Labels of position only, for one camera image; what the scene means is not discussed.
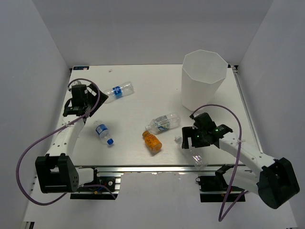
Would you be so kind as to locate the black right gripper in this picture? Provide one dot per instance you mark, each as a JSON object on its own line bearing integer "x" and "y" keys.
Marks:
{"x": 188, "y": 132}

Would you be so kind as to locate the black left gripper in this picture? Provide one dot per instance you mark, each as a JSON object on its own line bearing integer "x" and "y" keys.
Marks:
{"x": 94, "y": 88}

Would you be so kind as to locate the Aquafina bottle white cap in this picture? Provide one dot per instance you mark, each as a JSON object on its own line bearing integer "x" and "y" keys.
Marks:
{"x": 123, "y": 90}

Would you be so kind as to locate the clear unlabelled plastic bottle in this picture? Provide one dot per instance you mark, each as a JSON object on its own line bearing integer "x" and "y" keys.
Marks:
{"x": 193, "y": 155}

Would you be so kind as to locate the clear bottle white green label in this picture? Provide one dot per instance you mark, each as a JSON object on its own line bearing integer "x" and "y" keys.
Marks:
{"x": 164, "y": 123}

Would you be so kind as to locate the clear bottle blue cap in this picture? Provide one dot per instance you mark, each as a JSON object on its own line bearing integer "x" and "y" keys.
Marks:
{"x": 103, "y": 133}

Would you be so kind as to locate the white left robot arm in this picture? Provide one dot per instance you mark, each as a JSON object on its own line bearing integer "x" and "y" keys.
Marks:
{"x": 56, "y": 171}

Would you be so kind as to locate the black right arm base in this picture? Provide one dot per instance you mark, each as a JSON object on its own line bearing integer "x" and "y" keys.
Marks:
{"x": 212, "y": 185}

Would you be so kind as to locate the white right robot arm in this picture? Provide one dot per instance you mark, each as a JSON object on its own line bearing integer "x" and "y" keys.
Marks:
{"x": 273, "y": 180}

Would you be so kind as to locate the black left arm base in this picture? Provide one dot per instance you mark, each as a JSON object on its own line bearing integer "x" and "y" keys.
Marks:
{"x": 102, "y": 186}

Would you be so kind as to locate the white octagonal bin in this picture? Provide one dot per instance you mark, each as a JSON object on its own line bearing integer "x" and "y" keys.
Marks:
{"x": 202, "y": 74}

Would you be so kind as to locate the blue table edge label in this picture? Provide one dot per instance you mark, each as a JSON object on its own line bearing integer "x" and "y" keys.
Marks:
{"x": 80, "y": 68}

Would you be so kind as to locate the orange plastic bottle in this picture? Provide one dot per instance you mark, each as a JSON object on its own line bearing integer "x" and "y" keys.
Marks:
{"x": 152, "y": 142}

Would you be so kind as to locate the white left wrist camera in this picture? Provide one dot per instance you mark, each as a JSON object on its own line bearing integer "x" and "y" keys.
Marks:
{"x": 77, "y": 82}

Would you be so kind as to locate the aluminium table rail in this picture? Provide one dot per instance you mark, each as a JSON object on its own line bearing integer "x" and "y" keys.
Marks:
{"x": 246, "y": 107}

